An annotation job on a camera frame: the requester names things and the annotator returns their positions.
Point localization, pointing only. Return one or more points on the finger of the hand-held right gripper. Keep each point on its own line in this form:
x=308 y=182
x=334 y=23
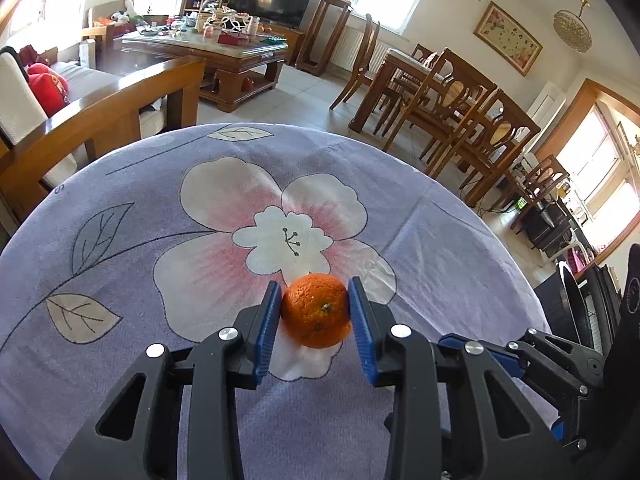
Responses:
x=585 y=425
x=550 y=360

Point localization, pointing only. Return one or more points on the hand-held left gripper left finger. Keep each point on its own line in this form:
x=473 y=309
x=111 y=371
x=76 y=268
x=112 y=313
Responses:
x=267 y=330

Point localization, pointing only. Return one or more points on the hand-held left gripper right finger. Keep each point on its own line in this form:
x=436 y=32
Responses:
x=361 y=340

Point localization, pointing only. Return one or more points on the orange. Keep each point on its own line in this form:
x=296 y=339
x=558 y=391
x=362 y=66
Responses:
x=315 y=310

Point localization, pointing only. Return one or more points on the black trash bin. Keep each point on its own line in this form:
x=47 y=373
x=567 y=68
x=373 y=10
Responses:
x=555 y=305

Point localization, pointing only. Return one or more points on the purple floral tablecloth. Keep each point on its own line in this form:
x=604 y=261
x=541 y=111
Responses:
x=150 y=335

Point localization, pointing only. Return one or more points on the dark cabinet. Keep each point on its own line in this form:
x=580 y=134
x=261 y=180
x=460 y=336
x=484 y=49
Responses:
x=547 y=230

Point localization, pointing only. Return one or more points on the balcony window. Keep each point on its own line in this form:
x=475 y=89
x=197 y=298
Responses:
x=595 y=160

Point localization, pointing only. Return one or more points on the wooden dining chair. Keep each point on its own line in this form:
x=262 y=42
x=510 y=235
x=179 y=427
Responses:
x=430 y=100
x=480 y=150
x=422 y=55
x=362 y=60

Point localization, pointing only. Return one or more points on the wooden dining table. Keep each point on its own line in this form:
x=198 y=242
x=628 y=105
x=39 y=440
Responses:
x=372 y=95

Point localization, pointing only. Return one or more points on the wooden coffee table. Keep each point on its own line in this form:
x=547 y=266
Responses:
x=235 y=67

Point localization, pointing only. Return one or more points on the wooden sofa white cushions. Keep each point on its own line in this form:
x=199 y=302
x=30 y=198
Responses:
x=115 y=110

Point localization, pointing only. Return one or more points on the wooden television stand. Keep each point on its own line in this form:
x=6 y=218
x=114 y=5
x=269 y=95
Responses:
x=292 y=42

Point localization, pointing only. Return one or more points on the red box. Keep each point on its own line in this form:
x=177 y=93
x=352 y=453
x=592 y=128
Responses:
x=232 y=39

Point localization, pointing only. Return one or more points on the tall wooden plant stand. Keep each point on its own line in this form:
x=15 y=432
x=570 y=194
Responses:
x=320 y=35

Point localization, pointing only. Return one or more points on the white bottle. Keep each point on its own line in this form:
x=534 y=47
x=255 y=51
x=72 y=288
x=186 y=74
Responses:
x=254 y=25

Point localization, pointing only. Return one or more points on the red cushion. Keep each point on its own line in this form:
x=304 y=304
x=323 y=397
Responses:
x=47 y=87

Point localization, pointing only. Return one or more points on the crystal chandelier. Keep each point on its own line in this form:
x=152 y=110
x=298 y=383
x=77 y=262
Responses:
x=572 y=30

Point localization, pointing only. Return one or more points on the wooden armchair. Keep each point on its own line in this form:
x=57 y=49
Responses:
x=100 y=22

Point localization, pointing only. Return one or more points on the large living room window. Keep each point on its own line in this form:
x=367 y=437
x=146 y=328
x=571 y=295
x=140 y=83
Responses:
x=40 y=5

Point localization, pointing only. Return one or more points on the white wall radiator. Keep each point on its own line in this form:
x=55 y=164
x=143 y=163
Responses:
x=350 y=47

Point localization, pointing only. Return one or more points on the framed wall picture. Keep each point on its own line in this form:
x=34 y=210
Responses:
x=507 y=37

